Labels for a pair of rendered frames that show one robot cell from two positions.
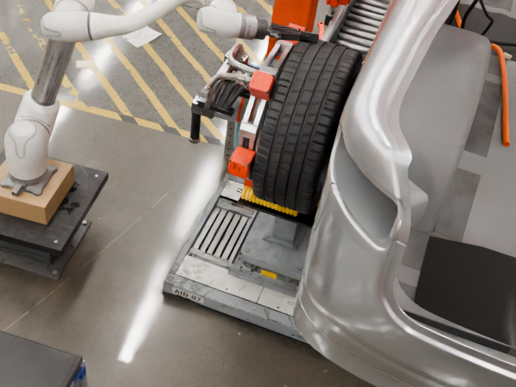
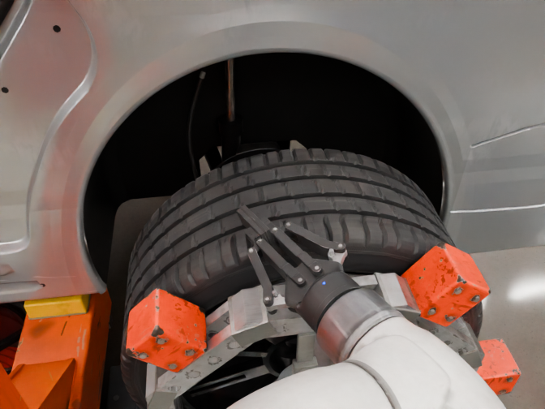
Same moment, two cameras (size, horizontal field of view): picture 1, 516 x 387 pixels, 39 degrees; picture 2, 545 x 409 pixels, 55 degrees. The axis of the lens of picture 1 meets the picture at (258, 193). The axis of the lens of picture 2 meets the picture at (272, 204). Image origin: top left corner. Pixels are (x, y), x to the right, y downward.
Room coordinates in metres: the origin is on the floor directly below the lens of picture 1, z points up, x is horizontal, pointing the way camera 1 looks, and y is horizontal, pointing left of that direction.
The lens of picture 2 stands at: (2.51, 0.42, 1.70)
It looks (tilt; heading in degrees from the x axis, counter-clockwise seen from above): 42 degrees down; 249
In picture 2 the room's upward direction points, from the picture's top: straight up
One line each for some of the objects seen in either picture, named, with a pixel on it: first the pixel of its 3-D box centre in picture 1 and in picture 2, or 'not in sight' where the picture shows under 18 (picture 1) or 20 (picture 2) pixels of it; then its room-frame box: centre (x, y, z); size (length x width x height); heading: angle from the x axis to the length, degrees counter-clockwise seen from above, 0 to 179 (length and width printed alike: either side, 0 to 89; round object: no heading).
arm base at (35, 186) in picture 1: (26, 175); not in sight; (2.13, 0.97, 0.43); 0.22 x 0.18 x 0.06; 173
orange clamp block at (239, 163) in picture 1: (241, 162); (483, 368); (1.97, 0.08, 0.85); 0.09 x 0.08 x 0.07; 167
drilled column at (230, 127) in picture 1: (238, 124); not in sight; (2.97, 0.16, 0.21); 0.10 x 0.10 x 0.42; 77
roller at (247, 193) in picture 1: (270, 200); not in sight; (2.14, -0.06, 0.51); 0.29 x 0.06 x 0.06; 77
